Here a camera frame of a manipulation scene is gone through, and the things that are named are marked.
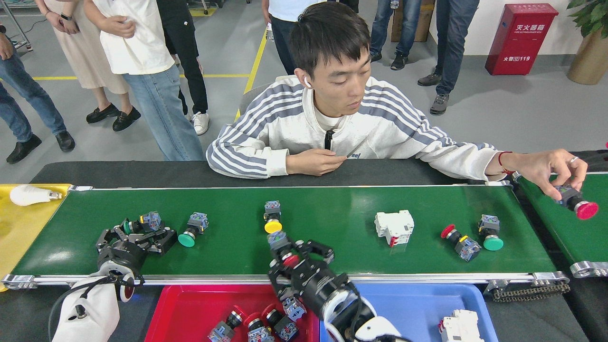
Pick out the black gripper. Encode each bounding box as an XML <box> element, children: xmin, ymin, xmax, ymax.
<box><xmin>96</xmin><ymin>226</ymin><xmax>178</xmax><ymax>282</ymax></box>
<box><xmin>267</xmin><ymin>239</ymin><xmax>353</xmax><ymax>315</ymax></box>

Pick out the red mushroom push button switch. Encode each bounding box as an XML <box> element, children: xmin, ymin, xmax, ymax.
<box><xmin>267</xmin><ymin>231</ymin><xmax>301</xmax><ymax>268</ymax></box>
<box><xmin>553</xmin><ymin>183</ymin><xmax>599</xmax><ymax>220</ymax></box>

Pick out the yellow push button switch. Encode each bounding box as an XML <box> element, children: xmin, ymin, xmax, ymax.
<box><xmin>264</xmin><ymin>200</ymin><xmax>284</xmax><ymax>234</ymax></box>

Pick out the white circuit breaker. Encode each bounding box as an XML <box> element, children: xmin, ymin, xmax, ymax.
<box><xmin>438</xmin><ymin>310</ymin><xmax>485</xmax><ymax>342</ymax></box>
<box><xmin>374</xmin><ymin>210</ymin><xmax>415</xmax><ymax>247</ymax></box>

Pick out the long green conveyor belt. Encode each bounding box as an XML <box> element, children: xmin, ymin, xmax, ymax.
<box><xmin>0</xmin><ymin>181</ymin><xmax>570</xmax><ymax>291</ymax></box>

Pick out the red plastic tray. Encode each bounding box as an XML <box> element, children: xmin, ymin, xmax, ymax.
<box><xmin>144</xmin><ymin>284</ymin><xmax>321</xmax><ymax>342</ymax></box>

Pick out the yellow plastic tray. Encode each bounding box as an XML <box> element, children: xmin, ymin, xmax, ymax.
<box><xmin>0</xmin><ymin>183</ymin><xmax>73</xmax><ymax>293</ymax></box>

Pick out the blue plastic tray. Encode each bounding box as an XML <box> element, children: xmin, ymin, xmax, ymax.
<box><xmin>319</xmin><ymin>283</ymin><xmax>499</xmax><ymax>342</ymax></box>

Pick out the short green conveyor belt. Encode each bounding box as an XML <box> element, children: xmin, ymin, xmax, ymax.
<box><xmin>512</xmin><ymin>171</ymin><xmax>608</xmax><ymax>278</ymax></box>

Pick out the seated person's right hand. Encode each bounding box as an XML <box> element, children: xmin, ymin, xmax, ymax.
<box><xmin>285</xmin><ymin>148</ymin><xmax>348</xmax><ymax>177</ymax></box>

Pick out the seated person's left hand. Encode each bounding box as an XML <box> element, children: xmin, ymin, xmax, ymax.
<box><xmin>512</xmin><ymin>149</ymin><xmax>589</xmax><ymax>201</ymax></box>

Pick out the white light bulb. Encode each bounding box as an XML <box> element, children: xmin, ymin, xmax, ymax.
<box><xmin>9</xmin><ymin>184</ymin><xmax>62</xmax><ymax>207</ymax></box>

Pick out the seated person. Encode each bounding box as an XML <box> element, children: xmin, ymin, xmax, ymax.
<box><xmin>206</xmin><ymin>1</ymin><xmax>589</xmax><ymax>201</ymax></box>

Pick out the metal rack on casters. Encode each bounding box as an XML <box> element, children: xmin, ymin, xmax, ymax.
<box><xmin>0</xmin><ymin>7</ymin><xmax>33</xmax><ymax>52</ymax></box>

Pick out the brown cardboard box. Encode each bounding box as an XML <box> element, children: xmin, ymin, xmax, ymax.
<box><xmin>390</xmin><ymin>0</ymin><xmax>435</xmax><ymax>43</ymax></box>

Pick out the red fire extinguisher box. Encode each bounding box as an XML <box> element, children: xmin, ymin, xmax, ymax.
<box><xmin>484</xmin><ymin>3</ymin><xmax>559</xmax><ymax>76</ymax></box>

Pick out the potted plant in tan pot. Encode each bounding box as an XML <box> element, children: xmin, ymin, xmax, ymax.
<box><xmin>566</xmin><ymin>0</ymin><xmax>608</xmax><ymax>86</ymax></box>

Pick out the conveyor drive chain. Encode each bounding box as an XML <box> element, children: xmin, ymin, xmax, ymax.
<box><xmin>489</xmin><ymin>280</ymin><xmax>570</xmax><ymax>303</ymax></box>

